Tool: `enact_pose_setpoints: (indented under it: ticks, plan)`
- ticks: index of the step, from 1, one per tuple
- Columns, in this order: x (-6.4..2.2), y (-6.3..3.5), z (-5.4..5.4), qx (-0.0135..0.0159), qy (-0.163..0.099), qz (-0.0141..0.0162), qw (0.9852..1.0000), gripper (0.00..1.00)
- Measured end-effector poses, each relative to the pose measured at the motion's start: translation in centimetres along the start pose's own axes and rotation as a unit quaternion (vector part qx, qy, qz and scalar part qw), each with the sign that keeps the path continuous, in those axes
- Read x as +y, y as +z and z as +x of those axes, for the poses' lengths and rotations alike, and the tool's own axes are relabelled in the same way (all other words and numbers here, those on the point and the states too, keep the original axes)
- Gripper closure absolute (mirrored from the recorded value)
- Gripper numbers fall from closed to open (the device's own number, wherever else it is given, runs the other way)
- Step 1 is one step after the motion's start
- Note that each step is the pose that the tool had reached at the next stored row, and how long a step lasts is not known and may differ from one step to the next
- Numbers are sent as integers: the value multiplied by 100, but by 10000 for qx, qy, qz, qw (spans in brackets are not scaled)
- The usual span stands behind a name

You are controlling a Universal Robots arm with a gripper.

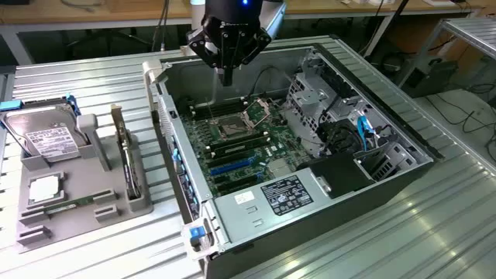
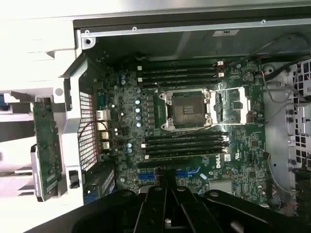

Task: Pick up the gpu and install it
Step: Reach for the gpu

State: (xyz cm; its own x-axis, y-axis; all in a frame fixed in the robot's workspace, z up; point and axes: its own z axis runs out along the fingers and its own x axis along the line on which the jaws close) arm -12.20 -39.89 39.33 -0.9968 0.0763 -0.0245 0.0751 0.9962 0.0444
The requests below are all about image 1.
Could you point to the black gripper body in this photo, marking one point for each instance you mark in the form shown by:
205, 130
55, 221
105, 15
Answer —
232, 26

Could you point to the graphics card with metal bracket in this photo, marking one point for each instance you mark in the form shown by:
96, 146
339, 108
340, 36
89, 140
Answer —
125, 151

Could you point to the silver disk bay cage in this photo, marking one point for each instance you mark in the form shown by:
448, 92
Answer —
305, 98

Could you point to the metal socket cover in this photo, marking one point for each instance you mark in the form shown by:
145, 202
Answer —
259, 112

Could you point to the wooden desk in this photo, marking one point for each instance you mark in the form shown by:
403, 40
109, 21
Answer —
116, 11

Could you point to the CPU socket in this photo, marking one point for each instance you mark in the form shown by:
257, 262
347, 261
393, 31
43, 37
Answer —
232, 128

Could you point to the green motherboard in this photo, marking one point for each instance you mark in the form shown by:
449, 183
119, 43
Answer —
271, 142

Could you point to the black-labelled RAM stick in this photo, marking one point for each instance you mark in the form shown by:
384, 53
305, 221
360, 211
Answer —
236, 146

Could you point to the blue expansion slot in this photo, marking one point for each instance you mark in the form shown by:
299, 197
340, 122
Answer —
231, 167

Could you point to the silver chipset heatsink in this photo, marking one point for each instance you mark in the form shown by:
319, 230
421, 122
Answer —
280, 169

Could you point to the black box device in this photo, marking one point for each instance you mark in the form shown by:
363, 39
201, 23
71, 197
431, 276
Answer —
429, 75

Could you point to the black expansion slot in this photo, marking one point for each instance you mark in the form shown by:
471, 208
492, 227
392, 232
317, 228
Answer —
237, 188
233, 180

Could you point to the silver hard disk drive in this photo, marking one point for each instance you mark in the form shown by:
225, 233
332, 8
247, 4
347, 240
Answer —
47, 130

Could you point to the metal slat rack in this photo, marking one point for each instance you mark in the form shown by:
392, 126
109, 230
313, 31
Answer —
468, 32

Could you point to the silver power supply unit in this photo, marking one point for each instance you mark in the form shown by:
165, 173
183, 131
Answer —
248, 215

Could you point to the silver CPU chip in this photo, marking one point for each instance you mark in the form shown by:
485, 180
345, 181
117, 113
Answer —
44, 189

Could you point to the blue case latch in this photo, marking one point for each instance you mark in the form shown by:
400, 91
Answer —
195, 232

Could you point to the green loose RAM stick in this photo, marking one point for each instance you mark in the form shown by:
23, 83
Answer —
65, 205

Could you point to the grey parts rack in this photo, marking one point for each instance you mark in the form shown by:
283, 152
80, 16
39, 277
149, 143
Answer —
77, 215

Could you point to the open black PC case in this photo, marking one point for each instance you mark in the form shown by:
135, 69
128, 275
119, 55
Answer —
309, 232

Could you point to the blue disk carrier bracket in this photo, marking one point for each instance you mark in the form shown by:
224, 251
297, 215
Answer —
9, 105

